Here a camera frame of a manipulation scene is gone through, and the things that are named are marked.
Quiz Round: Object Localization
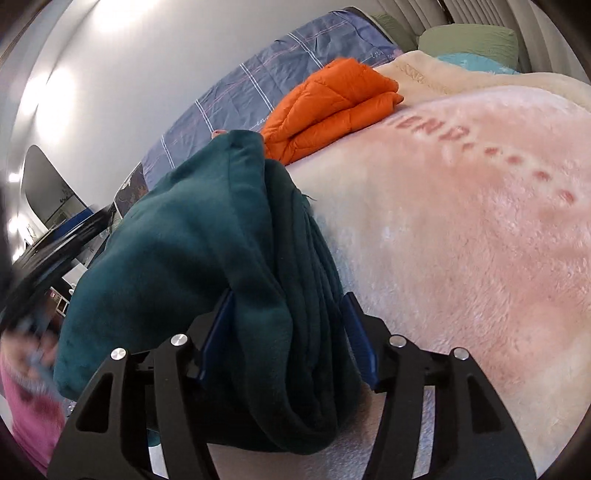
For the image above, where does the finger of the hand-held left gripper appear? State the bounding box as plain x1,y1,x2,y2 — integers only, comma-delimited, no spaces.
14,205,116,296

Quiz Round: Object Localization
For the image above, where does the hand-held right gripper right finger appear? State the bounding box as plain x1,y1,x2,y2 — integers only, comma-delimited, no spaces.
342,291,539,480

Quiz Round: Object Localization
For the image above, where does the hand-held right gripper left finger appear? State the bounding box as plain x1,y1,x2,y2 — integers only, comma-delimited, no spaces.
46,290,236,480

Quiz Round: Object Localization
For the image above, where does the dark green hoodie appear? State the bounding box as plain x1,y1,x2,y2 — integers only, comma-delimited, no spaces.
53,130,345,455

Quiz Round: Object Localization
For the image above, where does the dark printed blanket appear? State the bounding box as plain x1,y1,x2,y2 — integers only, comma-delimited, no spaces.
113,161,153,217

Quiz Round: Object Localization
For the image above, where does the person's pink clothing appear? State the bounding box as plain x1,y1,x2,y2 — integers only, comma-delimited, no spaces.
0,351,68,476

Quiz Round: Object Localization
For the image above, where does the pink fluffy blanket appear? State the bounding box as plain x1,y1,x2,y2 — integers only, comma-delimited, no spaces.
148,85,591,480

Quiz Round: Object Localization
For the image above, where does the orange puffer jacket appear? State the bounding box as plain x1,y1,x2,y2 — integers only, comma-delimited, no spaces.
261,58,404,167

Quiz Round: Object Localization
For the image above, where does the blue plaid bedsheet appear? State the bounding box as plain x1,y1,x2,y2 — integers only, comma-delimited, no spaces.
141,11,398,190

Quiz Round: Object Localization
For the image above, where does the cream fluffy blanket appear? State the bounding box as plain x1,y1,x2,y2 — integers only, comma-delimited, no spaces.
374,50,591,116

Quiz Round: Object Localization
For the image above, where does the teal cloth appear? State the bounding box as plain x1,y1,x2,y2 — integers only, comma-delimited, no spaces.
436,52,522,75

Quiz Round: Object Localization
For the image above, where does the green pillow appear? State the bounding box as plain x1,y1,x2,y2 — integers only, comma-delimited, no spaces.
418,23,520,70
369,13,419,51

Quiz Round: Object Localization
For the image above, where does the beige padded headboard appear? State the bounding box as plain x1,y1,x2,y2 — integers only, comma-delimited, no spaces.
379,0,550,70

